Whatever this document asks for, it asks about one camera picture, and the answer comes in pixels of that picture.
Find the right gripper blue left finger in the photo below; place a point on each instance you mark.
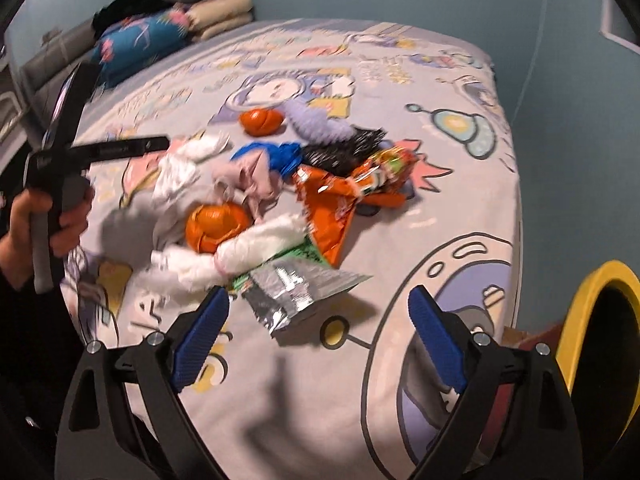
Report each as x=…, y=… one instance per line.
x=123, y=418

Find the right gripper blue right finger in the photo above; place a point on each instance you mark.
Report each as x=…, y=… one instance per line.
x=540, y=438

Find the white tissue bundle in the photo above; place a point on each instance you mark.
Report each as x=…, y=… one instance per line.
x=177, y=270

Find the pink cloth rag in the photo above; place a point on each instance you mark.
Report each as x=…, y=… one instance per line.
x=251, y=174

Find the silver green snack bag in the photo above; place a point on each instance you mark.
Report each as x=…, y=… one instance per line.
x=287, y=288

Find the blue rubber glove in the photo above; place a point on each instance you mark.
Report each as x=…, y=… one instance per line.
x=284, y=158

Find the purple foam fruit net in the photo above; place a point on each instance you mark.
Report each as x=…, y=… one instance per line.
x=314, y=125

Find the orange snack wrapper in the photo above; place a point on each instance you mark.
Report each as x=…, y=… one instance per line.
x=330, y=202

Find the black plastic bag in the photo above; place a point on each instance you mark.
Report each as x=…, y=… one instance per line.
x=341, y=158

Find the yellow rimmed trash bin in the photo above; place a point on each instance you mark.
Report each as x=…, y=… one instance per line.
x=598, y=355

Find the person left hand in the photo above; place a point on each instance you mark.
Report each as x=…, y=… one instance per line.
x=16, y=245

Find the grey bed headboard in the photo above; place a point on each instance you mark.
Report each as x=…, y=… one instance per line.
x=41, y=76

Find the white tissue wad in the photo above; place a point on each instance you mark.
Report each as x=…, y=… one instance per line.
x=179, y=169

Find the blue floral folded quilt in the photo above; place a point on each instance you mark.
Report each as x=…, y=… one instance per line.
x=137, y=43

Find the black clothing pile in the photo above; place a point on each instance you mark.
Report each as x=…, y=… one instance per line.
x=119, y=10

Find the beige folded pillow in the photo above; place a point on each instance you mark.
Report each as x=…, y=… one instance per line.
x=210, y=18

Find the cartoon space bed sheet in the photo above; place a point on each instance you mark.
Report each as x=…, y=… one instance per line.
x=346, y=392

